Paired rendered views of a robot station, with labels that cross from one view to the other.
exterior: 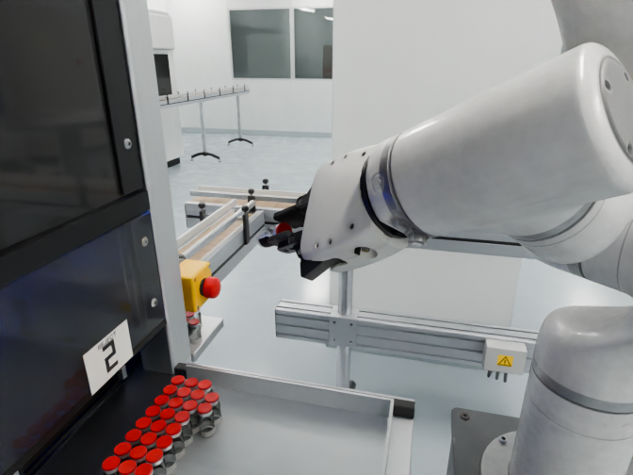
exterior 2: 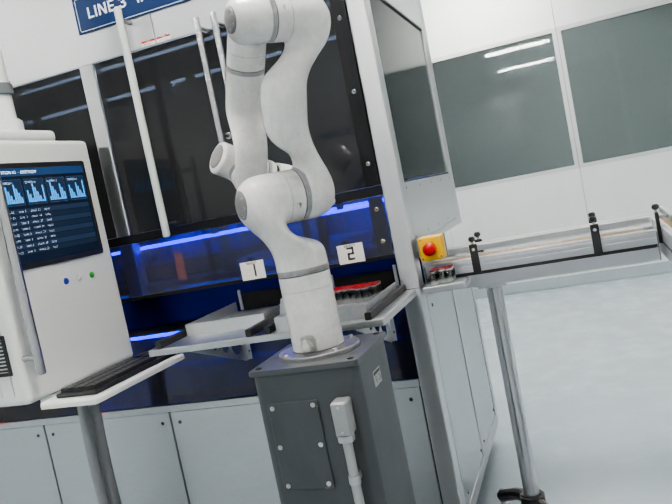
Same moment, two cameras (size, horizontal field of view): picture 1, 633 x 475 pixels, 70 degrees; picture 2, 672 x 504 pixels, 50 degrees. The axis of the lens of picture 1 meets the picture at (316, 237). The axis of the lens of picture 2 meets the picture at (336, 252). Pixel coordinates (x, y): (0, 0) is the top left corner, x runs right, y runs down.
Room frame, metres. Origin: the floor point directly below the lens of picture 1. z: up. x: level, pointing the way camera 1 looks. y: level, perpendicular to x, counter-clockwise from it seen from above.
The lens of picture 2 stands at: (0.66, -1.96, 1.21)
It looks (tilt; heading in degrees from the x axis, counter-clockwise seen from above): 4 degrees down; 95
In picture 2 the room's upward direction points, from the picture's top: 11 degrees counter-clockwise
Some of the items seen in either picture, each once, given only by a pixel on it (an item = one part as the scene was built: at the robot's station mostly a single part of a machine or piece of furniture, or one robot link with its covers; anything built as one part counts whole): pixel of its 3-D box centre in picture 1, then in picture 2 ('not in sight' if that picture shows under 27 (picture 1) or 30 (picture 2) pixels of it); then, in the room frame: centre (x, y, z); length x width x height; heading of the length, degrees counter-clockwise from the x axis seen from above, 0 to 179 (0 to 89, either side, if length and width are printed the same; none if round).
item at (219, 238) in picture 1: (195, 253); (535, 249); (1.06, 0.31, 0.92); 0.69 x 0.16 x 0.16; 166
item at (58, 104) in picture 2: not in sight; (42, 167); (-0.55, 0.54, 1.50); 0.49 x 0.01 x 0.59; 166
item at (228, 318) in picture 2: not in sight; (249, 312); (0.14, 0.27, 0.90); 0.34 x 0.26 x 0.04; 76
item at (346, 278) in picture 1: (344, 334); not in sight; (1.39, -0.10, 0.46); 0.09 x 0.09 x 0.77; 76
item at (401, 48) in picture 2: not in sight; (412, 95); (0.79, 0.71, 1.50); 0.85 x 0.01 x 0.59; 76
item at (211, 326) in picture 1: (178, 334); (447, 284); (0.77, 0.28, 0.87); 0.14 x 0.13 x 0.02; 76
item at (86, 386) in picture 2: not in sight; (120, 371); (-0.24, 0.11, 0.82); 0.40 x 0.14 x 0.02; 74
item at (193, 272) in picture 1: (186, 285); (432, 247); (0.74, 0.24, 0.99); 0.08 x 0.07 x 0.07; 76
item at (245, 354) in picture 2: not in sight; (221, 353); (0.05, 0.21, 0.80); 0.34 x 0.03 x 0.13; 76
